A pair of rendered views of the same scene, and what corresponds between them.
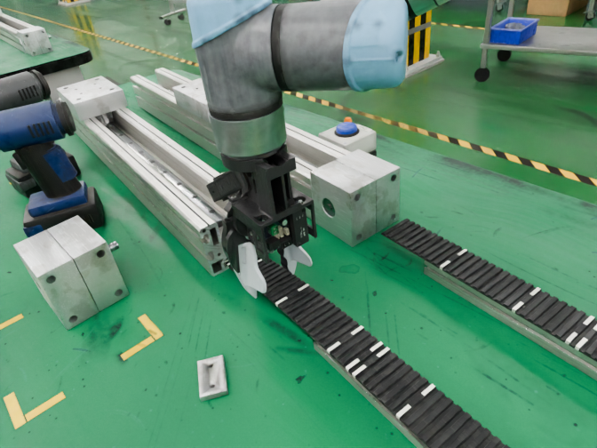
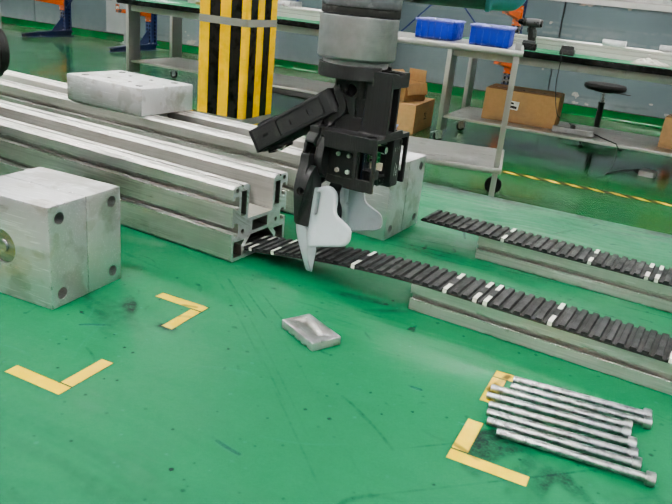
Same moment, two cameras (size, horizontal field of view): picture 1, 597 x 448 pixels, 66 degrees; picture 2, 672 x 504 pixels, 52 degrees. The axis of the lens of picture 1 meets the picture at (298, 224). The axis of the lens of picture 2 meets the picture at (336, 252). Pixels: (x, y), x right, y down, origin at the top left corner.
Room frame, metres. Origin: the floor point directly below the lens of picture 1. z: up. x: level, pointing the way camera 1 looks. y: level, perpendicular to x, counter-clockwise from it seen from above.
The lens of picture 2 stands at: (-0.16, 0.37, 1.07)
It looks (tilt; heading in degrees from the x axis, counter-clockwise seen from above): 21 degrees down; 331
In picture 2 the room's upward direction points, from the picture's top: 6 degrees clockwise
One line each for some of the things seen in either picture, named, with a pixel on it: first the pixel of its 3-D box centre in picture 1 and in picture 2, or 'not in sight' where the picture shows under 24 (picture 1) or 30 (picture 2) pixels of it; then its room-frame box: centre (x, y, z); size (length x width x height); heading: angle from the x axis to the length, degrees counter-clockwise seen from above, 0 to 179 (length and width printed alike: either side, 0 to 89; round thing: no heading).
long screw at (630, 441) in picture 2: not in sight; (560, 423); (0.15, 0.00, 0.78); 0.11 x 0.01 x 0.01; 41
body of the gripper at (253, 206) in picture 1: (265, 196); (355, 126); (0.44, 0.03, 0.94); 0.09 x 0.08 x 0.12; 33
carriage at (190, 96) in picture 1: (214, 102); (130, 100); (0.98, 0.15, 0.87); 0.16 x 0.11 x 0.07; 33
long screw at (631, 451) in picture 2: not in sight; (559, 432); (0.14, 0.01, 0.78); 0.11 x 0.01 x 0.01; 40
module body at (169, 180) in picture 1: (138, 154); (27, 147); (0.87, 0.31, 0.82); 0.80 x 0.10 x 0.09; 33
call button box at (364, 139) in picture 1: (344, 147); not in sight; (0.81, -0.11, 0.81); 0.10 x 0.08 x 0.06; 123
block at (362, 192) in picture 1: (361, 193); (379, 187); (0.61, -0.10, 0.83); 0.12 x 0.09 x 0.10; 123
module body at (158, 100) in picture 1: (218, 124); (130, 131); (0.98, 0.15, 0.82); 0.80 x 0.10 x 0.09; 33
